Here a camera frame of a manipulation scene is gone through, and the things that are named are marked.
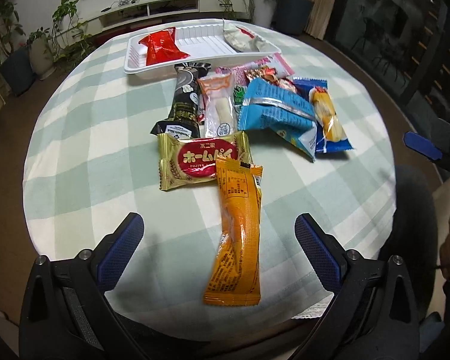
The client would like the blue yellow cake packet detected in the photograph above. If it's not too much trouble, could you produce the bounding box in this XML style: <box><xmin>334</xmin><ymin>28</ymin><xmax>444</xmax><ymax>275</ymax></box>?
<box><xmin>292</xmin><ymin>77</ymin><xmax>353</xmax><ymax>154</ymax></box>

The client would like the orange snack stick packet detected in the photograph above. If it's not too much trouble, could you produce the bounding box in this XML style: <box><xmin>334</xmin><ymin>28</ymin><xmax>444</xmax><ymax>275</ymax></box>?
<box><xmin>203</xmin><ymin>158</ymin><xmax>263</xmax><ymax>306</ymax></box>

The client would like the gold red pie packet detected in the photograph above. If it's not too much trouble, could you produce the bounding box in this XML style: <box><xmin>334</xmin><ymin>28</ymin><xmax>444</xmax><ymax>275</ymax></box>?
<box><xmin>157</xmin><ymin>131</ymin><xmax>252</xmax><ymax>191</ymax></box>

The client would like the light blue snack bag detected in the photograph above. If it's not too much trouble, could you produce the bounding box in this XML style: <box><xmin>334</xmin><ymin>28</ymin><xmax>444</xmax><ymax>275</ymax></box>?
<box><xmin>237</xmin><ymin>78</ymin><xmax>318</xmax><ymax>160</ymax></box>

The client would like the pink cartoon snack packet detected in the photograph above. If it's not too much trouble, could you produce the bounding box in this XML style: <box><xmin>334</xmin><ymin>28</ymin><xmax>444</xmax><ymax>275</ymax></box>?
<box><xmin>214</xmin><ymin>53</ymin><xmax>295</xmax><ymax>86</ymax></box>

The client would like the black sesame snack bag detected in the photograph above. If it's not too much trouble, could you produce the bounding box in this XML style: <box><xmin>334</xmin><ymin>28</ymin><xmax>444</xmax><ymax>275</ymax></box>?
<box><xmin>150</xmin><ymin>62</ymin><xmax>211</xmax><ymax>139</ymax></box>

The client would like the red patterned candy packet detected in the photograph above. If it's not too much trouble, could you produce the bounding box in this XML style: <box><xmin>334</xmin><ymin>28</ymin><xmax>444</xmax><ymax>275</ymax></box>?
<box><xmin>244</xmin><ymin>66</ymin><xmax>298</xmax><ymax>94</ymax></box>

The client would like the green seaweed snack packet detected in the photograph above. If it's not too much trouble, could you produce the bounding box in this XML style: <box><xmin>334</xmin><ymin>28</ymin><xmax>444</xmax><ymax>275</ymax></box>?
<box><xmin>233</xmin><ymin>85</ymin><xmax>247</xmax><ymax>115</ymax></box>

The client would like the clear orange-print snack packet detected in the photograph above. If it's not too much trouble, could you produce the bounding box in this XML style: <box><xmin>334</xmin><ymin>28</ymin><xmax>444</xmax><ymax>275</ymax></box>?
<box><xmin>198</xmin><ymin>72</ymin><xmax>237</xmax><ymax>137</ymax></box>

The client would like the grey white snack packet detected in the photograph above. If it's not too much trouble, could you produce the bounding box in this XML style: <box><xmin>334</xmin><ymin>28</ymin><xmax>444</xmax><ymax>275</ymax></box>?
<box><xmin>223</xmin><ymin>20</ymin><xmax>274</xmax><ymax>53</ymax></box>

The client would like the red snack packet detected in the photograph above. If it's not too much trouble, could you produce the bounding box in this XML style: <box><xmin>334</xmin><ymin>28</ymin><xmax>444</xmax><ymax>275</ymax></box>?
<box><xmin>139</xmin><ymin>27</ymin><xmax>189</xmax><ymax>66</ymax></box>

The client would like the green white checkered tablecloth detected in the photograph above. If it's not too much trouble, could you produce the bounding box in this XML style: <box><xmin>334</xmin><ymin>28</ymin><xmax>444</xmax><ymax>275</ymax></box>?
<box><xmin>23</xmin><ymin>28</ymin><xmax>396</xmax><ymax>341</ymax></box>

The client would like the dark blue pot plant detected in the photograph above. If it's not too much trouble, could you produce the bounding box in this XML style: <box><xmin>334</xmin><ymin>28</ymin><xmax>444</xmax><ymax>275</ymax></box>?
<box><xmin>275</xmin><ymin>0</ymin><xmax>314</xmax><ymax>35</ymax></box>

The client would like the white plastic tray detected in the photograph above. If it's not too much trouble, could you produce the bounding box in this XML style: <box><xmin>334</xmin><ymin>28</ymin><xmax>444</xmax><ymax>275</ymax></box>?
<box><xmin>123</xmin><ymin>19</ymin><xmax>281</xmax><ymax>80</ymax></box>

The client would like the white tv console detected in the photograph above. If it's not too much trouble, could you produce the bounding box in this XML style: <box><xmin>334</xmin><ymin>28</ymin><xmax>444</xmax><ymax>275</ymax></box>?
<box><xmin>82</xmin><ymin>0</ymin><xmax>250</xmax><ymax>35</ymax></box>

